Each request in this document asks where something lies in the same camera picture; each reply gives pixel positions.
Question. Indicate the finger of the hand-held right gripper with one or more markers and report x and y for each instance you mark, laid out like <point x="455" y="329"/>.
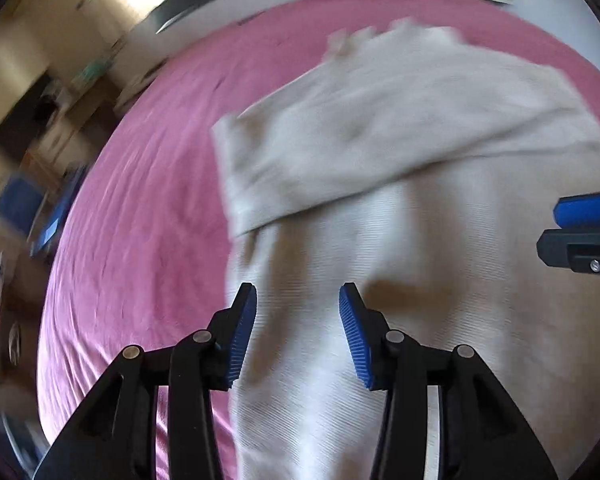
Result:
<point x="585" y="210"/>

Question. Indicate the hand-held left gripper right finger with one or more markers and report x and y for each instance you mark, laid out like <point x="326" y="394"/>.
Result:
<point x="355" y="340"/>

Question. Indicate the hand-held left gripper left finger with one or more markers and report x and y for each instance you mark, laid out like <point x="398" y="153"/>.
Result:
<point x="242" y="335"/>

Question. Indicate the beige knitted sweater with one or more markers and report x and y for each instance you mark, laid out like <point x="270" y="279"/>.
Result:
<point x="405" y="135"/>

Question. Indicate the pink bedspread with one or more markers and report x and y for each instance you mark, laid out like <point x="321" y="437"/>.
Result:
<point x="155" y="185"/>

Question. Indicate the wooden shelf rack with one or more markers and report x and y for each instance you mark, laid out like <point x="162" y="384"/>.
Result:
<point x="10" y="340"/>

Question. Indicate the wooden desk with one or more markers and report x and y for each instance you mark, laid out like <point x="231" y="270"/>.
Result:
<point x="87" y="110"/>

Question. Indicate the black television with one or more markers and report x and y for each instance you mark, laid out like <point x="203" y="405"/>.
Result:
<point x="25" y="125"/>

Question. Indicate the teal box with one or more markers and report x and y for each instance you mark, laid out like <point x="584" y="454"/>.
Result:
<point x="92" y="70"/>

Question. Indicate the dark grey headboard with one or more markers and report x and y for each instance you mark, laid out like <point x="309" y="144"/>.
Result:
<point x="180" y="10"/>

